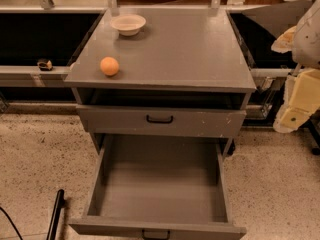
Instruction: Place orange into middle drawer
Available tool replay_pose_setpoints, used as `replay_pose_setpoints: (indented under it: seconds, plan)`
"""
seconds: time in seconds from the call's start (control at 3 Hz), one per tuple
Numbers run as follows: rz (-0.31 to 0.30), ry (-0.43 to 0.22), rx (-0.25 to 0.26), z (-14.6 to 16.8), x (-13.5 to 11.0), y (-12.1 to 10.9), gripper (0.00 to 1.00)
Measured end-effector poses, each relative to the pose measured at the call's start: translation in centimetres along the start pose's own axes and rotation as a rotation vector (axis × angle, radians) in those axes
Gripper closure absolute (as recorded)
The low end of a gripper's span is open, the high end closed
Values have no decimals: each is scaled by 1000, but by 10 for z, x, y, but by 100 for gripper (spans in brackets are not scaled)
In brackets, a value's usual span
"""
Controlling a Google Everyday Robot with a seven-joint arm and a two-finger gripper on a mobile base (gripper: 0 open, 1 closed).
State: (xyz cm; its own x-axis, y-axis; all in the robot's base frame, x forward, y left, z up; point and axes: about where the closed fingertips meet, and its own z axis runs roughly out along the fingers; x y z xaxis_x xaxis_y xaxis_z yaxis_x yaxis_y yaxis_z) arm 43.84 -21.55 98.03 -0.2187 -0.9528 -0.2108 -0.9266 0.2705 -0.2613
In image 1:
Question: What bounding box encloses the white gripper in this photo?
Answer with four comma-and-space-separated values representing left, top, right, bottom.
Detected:
271, 26, 320, 133

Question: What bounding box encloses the orange fruit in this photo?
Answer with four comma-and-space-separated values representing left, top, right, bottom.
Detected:
100, 57, 119, 76

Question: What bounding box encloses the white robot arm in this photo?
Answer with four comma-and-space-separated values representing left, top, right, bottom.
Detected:
271, 0, 320, 133

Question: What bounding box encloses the grey drawer cabinet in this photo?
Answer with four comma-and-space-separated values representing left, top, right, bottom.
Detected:
63, 6, 257, 158

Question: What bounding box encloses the open grey middle drawer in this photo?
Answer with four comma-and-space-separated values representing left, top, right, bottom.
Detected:
70, 135, 246, 240

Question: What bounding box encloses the closed grey top drawer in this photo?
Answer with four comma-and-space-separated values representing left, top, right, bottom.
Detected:
77, 105, 246, 138

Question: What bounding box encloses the white paper bowl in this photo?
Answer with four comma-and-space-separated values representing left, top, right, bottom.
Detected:
110, 14, 146, 36

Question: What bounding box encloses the small black yellow object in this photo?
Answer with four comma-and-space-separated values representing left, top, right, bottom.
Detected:
37, 59, 53, 71

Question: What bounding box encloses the black pole on floor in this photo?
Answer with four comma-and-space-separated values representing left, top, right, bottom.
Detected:
46, 189, 65, 240

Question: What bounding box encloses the black cable on floor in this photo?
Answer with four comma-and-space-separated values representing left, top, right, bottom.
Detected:
0, 206, 24, 240

